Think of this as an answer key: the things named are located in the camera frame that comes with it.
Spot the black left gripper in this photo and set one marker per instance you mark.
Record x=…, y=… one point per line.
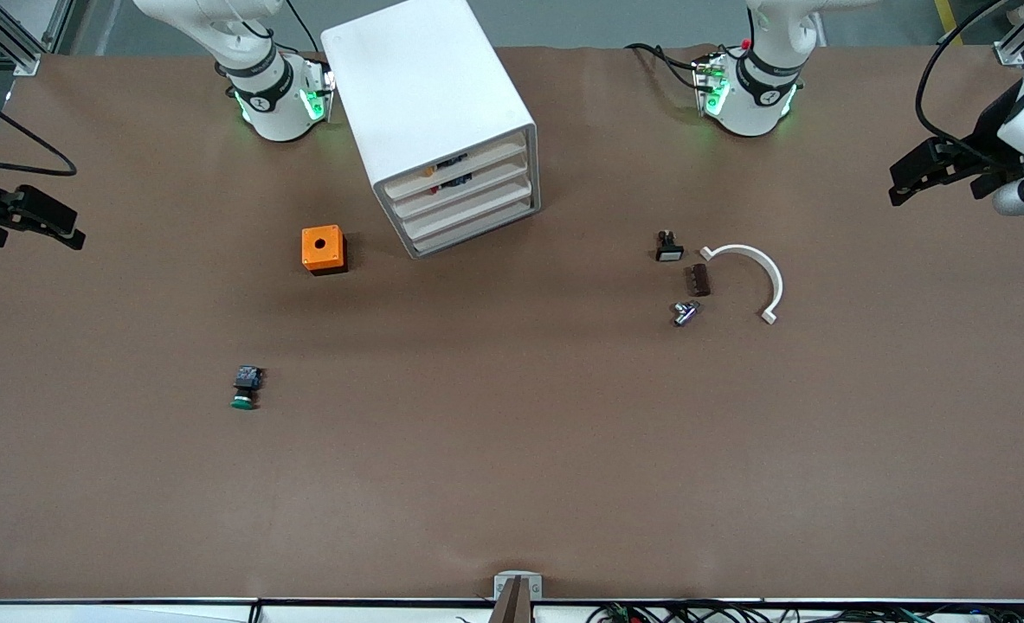
x=987, y=132

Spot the green push button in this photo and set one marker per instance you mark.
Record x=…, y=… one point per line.
x=246, y=385

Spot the white plastic drawer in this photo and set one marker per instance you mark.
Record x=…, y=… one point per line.
x=503, y=195
x=499, y=176
x=494, y=154
x=507, y=216

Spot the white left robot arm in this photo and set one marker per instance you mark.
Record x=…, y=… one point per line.
x=758, y=104

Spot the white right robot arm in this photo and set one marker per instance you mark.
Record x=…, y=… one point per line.
x=273, y=108

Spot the black square push button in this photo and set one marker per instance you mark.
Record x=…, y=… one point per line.
x=669, y=249

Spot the white drawer cabinet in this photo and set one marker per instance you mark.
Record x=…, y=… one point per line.
x=425, y=78

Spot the white semicircular clamp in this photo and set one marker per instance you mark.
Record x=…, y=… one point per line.
x=771, y=272

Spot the brown terminal block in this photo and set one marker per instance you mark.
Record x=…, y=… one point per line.
x=698, y=280

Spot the chrome metal fitting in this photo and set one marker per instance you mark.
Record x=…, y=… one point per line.
x=685, y=313

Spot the orange box with hole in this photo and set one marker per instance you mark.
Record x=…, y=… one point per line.
x=321, y=247

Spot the small dark part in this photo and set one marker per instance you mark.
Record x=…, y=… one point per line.
x=455, y=181

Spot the grey metal bracket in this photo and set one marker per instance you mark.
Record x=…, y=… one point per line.
x=533, y=584

